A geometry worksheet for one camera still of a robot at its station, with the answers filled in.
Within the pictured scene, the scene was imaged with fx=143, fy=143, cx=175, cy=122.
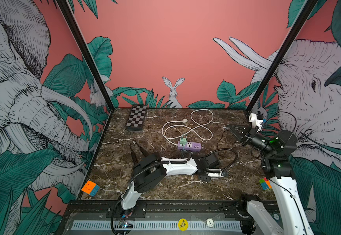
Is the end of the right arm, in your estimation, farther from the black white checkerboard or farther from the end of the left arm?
the black white checkerboard

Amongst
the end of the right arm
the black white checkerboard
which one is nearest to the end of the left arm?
the end of the right arm

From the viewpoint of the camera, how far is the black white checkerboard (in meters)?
1.07
